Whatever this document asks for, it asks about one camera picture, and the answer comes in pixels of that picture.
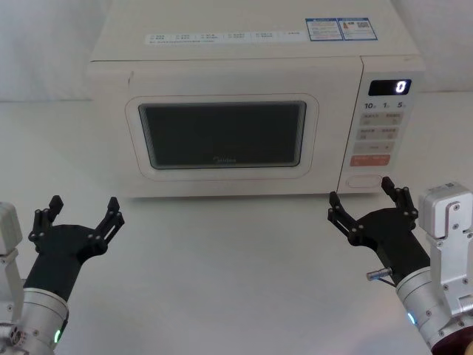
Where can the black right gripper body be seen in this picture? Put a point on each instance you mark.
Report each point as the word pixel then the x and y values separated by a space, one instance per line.
pixel 391 240

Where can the oven control panel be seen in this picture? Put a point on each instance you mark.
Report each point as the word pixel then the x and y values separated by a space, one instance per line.
pixel 373 129

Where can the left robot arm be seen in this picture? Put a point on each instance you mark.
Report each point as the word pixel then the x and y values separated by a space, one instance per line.
pixel 37 314

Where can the cream microwave oven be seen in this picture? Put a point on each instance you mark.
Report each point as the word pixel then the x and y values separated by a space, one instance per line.
pixel 229 77

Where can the white tablecloth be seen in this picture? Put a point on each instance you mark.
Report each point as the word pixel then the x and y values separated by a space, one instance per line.
pixel 221 277

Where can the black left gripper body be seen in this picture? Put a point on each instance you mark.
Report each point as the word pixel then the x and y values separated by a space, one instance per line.
pixel 59 251

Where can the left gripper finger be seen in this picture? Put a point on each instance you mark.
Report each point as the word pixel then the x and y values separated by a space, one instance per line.
pixel 40 222
pixel 111 218

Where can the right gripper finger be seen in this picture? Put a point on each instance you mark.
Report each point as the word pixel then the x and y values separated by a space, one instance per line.
pixel 404 203
pixel 341 218

